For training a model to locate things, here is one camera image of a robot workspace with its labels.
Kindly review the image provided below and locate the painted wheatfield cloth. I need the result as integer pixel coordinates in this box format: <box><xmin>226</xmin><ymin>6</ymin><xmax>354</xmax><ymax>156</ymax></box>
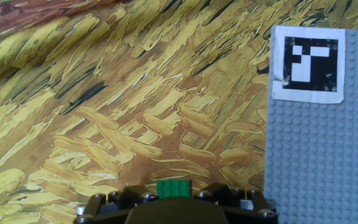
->
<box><xmin>0</xmin><ymin>0</ymin><xmax>358</xmax><ymax>224</ymax></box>

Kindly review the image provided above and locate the black white fiducial marker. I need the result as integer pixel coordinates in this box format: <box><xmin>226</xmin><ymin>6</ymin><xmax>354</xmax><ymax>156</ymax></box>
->
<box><xmin>271</xmin><ymin>25</ymin><xmax>346</xmax><ymax>105</ymax></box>

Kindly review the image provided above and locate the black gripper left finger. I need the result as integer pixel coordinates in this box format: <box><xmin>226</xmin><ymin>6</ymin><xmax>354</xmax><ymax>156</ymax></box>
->
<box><xmin>73</xmin><ymin>185</ymin><xmax>160</xmax><ymax>224</ymax></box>

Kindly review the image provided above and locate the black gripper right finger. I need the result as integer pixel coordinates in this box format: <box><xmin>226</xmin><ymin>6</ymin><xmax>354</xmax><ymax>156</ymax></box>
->
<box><xmin>193</xmin><ymin>182</ymin><xmax>279</xmax><ymax>224</ymax></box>

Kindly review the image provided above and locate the grey Lego baseplate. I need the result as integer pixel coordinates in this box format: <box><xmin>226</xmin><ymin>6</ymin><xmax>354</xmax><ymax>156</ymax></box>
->
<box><xmin>263</xmin><ymin>24</ymin><xmax>358</xmax><ymax>224</ymax></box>

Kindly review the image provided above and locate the green Lego plate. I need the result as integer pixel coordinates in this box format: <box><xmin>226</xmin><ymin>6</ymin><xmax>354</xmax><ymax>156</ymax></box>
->
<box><xmin>155</xmin><ymin>179</ymin><xmax>192</xmax><ymax>200</ymax></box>

